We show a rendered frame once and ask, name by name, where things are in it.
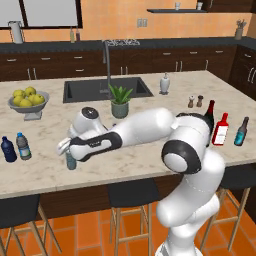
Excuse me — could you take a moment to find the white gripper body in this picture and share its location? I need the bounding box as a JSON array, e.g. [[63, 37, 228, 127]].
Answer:
[[56, 135, 72, 157]]

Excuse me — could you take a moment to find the clear plastic bottle blue cap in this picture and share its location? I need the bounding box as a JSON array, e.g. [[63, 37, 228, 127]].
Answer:
[[15, 131, 33, 162]]

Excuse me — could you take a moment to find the grey fruit bowl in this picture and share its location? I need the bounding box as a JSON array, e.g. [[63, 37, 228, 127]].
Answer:
[[7, 91, 51, 122]]

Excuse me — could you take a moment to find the yellow-green apple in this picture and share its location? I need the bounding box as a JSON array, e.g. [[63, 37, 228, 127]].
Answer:
[[12, 88, 26, 99], [19, 98, 34, 109], [24, 86, 37, 97], [31, 93, 46, 106], [12, 95, 25, 107]]

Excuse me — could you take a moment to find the dark blue plastic bottle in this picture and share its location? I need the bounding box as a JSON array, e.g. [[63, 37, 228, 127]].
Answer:
[[0, 135, 18, 164]]

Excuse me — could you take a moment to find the dark sink basin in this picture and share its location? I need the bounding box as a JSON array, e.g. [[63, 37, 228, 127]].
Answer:
[[62, 76, 155, 104]]

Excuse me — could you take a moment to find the potted green plant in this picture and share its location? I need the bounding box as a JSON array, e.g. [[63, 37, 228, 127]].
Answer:
[[107, 83, 135, 120]]

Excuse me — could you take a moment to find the black-seat wooden stool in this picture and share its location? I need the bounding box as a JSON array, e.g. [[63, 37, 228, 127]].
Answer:
[[106, 178, 162, 256], [0, 194, 63, 256], [199, 163, 256, 253]]

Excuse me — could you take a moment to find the long dark wood cupboard run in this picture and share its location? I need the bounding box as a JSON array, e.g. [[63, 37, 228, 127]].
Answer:
[[0, 44, 238, 83]]

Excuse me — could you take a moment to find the grey tap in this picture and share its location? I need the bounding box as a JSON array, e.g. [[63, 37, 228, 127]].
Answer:
[[102, 40, 115, 100]]

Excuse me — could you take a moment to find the white soap dispenser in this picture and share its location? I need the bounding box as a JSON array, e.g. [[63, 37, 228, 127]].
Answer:
[[158, 71, 172, 96]]

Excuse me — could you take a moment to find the hob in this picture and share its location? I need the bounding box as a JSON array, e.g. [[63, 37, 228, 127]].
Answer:
[[104, 38, 141, 47]]

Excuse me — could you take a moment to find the silver jug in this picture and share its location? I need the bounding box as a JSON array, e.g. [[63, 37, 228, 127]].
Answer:
[[7, 20, 25, 45]]

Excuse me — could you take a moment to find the black-framed window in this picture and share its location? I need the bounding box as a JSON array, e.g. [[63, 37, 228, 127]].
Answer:
[[0, 0, 84, 31]]

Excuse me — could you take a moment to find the dark pepper shaker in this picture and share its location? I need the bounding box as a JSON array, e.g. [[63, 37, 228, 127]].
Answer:
[[196, 94, 205, 109]]

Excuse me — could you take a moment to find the dark wine bottle red top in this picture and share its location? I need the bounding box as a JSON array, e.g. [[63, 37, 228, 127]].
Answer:
[[203, 99, 217, 148]]

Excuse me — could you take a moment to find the red bottle white label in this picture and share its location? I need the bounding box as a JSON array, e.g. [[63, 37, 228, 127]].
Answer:
[[211, 112, 231, 147]]

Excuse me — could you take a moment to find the dark bottle teal label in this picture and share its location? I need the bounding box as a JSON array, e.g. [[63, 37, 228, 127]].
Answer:
[[233, 116, 251, 147]]

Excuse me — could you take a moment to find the short dark wood cupboard run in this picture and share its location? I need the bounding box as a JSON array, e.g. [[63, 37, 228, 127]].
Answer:
[[227, 44, 256, 102]]

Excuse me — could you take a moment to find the utensil pot with tools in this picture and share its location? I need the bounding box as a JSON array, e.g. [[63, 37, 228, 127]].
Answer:
[[234, 18, 248, 41]]

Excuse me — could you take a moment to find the grey wall socket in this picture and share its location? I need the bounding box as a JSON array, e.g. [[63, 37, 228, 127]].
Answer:
[[136, 17, 149, 29]]

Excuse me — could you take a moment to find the dark wall shelf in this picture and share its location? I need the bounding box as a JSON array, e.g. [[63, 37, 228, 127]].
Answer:
[[146, 8, 208, 15]]

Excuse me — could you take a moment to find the dark wood wall cupboard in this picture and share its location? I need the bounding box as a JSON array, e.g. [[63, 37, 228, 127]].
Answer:
[[202, 0, 256, 15]]

